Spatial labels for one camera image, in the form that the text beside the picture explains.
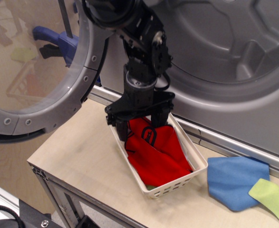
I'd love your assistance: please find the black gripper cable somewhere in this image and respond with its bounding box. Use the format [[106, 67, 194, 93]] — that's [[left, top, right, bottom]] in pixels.
[[153, 72, 171, 92]]

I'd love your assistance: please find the round glass washer door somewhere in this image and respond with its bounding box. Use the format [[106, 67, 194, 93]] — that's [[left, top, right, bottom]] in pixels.
[[0, 0, 110, 143]]

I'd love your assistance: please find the blue cloth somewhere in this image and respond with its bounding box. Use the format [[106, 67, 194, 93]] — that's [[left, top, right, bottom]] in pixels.
[[207, 157, 270, 211]]

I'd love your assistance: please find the green cloth in basket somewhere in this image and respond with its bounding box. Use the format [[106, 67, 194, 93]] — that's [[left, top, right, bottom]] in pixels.
[[146, 185, 156, 190]]

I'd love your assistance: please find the green cloth on table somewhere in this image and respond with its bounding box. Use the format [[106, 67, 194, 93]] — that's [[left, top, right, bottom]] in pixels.
[[249, 179, 279, 219]]

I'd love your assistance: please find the blue bar clamp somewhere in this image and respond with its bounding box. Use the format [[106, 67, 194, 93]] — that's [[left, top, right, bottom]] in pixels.
[[32, 26, 79, 67]]

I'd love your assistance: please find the black base with cable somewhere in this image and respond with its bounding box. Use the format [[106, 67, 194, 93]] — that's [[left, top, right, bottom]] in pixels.
[[0, 200, 61, 228]]

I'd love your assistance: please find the plain red cloth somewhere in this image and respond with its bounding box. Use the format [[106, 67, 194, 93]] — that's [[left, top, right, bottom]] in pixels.
[[125, 135, 192, 187]]

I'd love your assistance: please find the grey washing machine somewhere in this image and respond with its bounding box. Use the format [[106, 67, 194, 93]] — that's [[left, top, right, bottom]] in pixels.
[[99, 0, 279, 160]]

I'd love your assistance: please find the white plastic laundry basket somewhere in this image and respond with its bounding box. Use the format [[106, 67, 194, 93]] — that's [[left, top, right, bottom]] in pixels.
[[110, 114, 208, 199]]

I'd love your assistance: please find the red cloth with black trim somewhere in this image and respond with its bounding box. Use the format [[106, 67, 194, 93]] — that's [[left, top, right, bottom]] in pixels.
[[125, 117, 179, 154]]

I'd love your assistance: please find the aluminium table frame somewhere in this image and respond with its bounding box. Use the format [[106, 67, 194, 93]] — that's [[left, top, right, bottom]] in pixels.
[[29, 162, 145, 228]]

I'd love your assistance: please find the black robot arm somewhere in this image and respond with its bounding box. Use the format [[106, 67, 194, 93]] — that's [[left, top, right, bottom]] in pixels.
[[82, 0, 175, 142]]

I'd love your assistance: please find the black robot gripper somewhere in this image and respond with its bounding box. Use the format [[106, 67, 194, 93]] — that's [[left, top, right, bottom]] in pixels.
[[105, 71, 175, 142]]

